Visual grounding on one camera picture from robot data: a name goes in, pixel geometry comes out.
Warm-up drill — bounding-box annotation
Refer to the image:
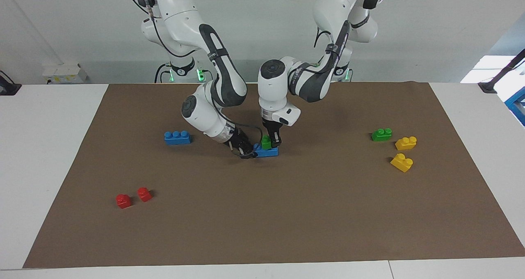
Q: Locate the blue three-stud brick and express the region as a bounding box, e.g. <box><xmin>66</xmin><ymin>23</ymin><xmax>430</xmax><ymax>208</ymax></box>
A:
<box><xmin>252</xmin><ymin>142</ymin><xmax>279</xmax><ymax>158</ymax></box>
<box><xmin>164</xmin><ymin>130</ymin><xmax>192</xmax><ymax>145</ymax></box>

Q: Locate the brown paper mat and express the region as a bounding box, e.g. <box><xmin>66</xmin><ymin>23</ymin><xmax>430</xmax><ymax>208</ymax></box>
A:
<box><xmin>23</xmin><ymin>81</ymin><xmax>525</xmax><ymax>269</ymax></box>

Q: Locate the yellow two-stud brick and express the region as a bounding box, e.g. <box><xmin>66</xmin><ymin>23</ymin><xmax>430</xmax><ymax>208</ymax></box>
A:
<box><xmin>395</xmin><ymin>136</ymin><xmax>418</xmax><ymax>151</ymax></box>
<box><xmin>390</xmin><ymin>153</ymin><xmax>414</xmax><ymax>173</ymax></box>

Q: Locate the white power socket box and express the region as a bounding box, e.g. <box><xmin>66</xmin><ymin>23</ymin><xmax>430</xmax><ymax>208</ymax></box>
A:
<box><xmin>42</xmin><ymin>63</ymin><xmax>88</xmax><ymax>84</ymax></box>

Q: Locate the black table clamp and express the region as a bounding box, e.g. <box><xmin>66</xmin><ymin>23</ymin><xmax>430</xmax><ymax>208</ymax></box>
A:
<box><xmin>0</xmin><ymin>70</ymin><xmax>22</xmax><ymax>96</ymax></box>

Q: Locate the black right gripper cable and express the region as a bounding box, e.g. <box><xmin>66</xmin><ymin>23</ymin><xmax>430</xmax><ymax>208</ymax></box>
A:
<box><xmin>130</xmin><ymin>0</ymin><xmax>265</xmax><ymax>160</ymax></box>

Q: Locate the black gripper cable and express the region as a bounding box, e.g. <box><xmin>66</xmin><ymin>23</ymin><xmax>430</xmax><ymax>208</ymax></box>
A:
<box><xmin>130</xmin><ymin>0</ymin><xmax>265</xmax><ymax>160</ymax></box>
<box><xmin>313</xmin><ymin>30</ymin><xmax>334</xmax><ymax>67</ymax></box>

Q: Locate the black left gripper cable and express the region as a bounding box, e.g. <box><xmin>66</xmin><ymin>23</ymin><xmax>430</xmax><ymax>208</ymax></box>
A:
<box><xmin>313</xmin><ymin>30</ymin><xmax>334</xmax><ymax>67</ymax></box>

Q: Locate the black base cable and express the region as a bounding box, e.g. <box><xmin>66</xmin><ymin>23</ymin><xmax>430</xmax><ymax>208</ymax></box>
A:
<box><xmin>154</xmin><ymin>63</ymin><xmax>171</xmax><ymax>84</ymax></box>

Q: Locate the blue metal frame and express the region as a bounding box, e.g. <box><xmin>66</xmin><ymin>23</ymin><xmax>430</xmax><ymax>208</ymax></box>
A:
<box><xmin>504</xmin><ymin>86</ymin><xmax>525</xmax><ymax>127</ymax></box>

